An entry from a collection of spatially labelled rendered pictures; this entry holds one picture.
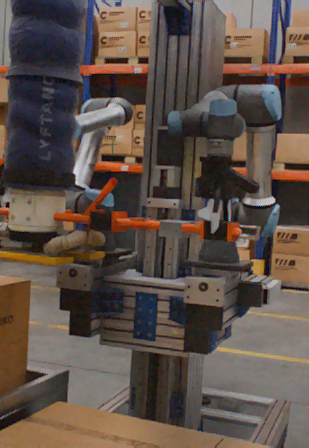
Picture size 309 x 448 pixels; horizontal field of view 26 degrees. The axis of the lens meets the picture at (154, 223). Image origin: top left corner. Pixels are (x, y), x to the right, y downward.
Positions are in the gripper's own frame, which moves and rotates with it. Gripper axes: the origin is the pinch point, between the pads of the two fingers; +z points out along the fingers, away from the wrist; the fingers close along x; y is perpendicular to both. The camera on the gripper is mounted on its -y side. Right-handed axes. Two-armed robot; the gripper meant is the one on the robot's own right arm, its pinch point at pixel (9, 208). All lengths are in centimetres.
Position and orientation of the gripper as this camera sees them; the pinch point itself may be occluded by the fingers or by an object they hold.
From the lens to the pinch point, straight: 248.0
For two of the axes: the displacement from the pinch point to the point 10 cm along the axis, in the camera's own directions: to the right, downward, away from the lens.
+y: 9.1, 0.8, -4.1
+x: 4.2, -0.2, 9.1
